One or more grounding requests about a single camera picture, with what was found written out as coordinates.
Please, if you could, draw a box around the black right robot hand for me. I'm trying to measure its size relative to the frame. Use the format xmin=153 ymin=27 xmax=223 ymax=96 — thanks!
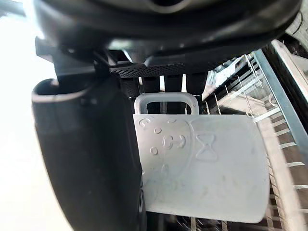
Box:
xmin=30 ymin=0 xmax=303 ymax=231

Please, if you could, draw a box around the wire dishwasher rack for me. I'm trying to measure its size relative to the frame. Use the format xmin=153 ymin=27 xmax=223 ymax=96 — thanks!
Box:
xmin=190 ymin=51 xmax=308 ymax=231

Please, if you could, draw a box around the dishwasher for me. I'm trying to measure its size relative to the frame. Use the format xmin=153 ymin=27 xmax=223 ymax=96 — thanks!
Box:
xmin=263 ymin=11 xmax=308 ymax=102

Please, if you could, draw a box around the white embossed plastic cup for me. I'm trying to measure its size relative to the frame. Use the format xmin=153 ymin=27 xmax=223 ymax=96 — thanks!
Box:
xmin=132 ymin=92 xmax=270 ymax=223

